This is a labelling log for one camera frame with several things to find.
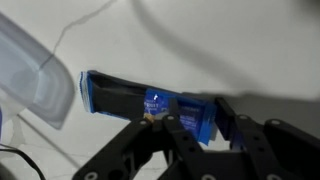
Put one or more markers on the blue snack packet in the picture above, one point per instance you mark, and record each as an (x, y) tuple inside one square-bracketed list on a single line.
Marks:
[(116, 96)]

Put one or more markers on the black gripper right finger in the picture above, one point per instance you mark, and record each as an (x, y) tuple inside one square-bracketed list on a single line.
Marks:
[(276, 150)]

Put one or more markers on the clear container with blue lid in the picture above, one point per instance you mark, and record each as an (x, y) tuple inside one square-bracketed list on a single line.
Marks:
[(30, 80)]

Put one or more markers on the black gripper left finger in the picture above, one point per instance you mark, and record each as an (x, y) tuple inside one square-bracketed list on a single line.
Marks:
[(140, 150)]

